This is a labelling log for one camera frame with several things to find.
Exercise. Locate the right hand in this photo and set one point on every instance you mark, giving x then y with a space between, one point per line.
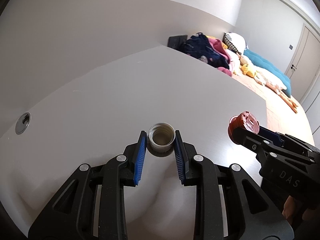
294 212

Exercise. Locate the yellow duck plush toy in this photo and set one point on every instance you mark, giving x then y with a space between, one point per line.
249 70

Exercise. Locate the grey door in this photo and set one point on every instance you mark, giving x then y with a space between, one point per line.
304 66

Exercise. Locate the teal tufted cushion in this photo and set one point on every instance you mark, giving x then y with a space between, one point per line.
261 62

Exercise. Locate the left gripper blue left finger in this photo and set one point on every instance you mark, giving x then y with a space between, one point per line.
140 152

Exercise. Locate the bed with orange sheet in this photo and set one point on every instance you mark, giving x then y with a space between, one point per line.
280 117

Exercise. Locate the orange ribbed plastic cap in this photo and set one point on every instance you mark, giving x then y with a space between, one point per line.
244 120

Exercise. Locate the black wall switch panel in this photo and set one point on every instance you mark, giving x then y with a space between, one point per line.
174 42

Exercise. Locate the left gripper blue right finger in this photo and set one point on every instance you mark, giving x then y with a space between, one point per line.
178 145

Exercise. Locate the checkered white pillow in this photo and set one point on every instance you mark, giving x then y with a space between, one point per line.
235 42

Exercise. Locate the white goose plush toy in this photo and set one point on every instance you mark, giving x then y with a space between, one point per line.
267 79

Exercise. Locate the pink fleece blanket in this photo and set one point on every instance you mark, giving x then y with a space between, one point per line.
231 58

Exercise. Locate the metal cable grommet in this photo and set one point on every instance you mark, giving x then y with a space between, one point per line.
22 123

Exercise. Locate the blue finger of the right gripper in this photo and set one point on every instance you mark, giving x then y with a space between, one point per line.
252 141
269 135

